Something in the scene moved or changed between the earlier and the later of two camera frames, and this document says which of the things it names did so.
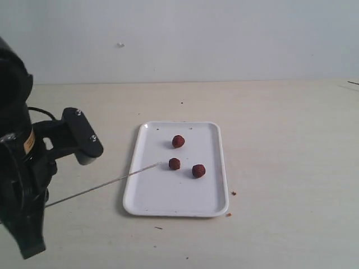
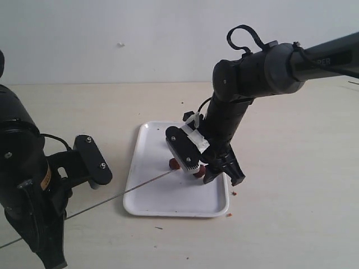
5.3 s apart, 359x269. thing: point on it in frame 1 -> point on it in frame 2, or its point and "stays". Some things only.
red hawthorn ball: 174,163 stays
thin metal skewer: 100,185 -> 104,202
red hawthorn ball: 198,171 stays
